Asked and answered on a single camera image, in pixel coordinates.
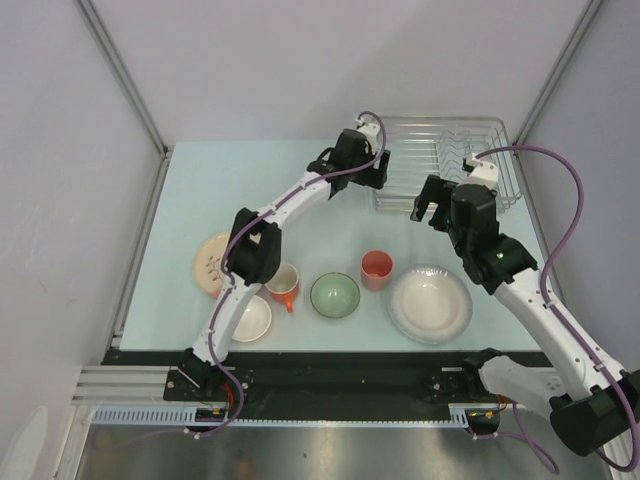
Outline right aluminium frame post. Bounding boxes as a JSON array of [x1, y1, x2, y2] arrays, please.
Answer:
[[512, 0, 608, 145]]

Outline orange mug white inside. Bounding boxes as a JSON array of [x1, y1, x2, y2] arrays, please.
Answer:
[[265, 262, 300, 313]]

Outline large white grey-rimmed plate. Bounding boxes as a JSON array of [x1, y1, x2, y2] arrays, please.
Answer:
[[386, 265, 473, 345]]

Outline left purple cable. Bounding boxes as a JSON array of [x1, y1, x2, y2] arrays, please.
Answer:
[[89, 110, 391, 449]]

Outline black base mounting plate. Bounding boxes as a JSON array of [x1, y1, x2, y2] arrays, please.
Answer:
[[99, 349, 551, 421]]

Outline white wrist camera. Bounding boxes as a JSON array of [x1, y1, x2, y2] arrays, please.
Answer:
[[461, 155, 499, 190], [356, 118, 381, 154]]

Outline white slotted cable duct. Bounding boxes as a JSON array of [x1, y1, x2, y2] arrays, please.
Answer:
[[91, 404, 512, 429]]

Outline green bowl brown rim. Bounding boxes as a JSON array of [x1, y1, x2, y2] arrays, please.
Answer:
[[310, 272, 361, 319]]

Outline metal wire dish rack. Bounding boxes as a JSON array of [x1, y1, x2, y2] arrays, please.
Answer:
[[373, 115, 509, 213]]

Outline white and orange bowl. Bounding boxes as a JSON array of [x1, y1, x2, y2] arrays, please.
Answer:
[[232, 296, 272, 343]]

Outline pink plastic cup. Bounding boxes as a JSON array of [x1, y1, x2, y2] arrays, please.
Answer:
[[360, 250, 394, 292]]

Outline aluminium front rail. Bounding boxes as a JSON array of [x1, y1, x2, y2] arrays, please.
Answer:
[[72, 364, 174, 407]]

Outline left aluminium frame post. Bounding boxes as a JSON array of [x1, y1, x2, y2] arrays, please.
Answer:
[[73, 0, 168, 159]]

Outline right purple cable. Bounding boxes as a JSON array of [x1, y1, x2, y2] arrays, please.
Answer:
[[472, 144, 640, 474]]

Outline purple cable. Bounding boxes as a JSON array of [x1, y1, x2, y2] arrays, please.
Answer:
[[89, 110, 391, 449], [472, 144, 640, 474]]

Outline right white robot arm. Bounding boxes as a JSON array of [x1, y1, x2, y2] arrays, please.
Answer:
[[411, 175, 639, 456]]

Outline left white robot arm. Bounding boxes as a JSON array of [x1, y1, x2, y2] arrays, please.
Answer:
[[173, 119, 390, 401]]

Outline beige and pink floral plate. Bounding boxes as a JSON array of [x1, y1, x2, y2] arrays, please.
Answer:
[[192, 232, 230, 299]]

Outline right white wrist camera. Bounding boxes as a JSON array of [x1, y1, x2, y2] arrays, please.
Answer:
[[461, 155, 499, 190]]

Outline aluminium frame post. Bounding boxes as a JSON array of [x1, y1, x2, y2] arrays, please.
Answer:
[[512, 0, 608, 145], [73, 0, 168, 159]]

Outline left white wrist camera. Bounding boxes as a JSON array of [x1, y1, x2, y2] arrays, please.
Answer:
[[356, 118, 381, 154]]

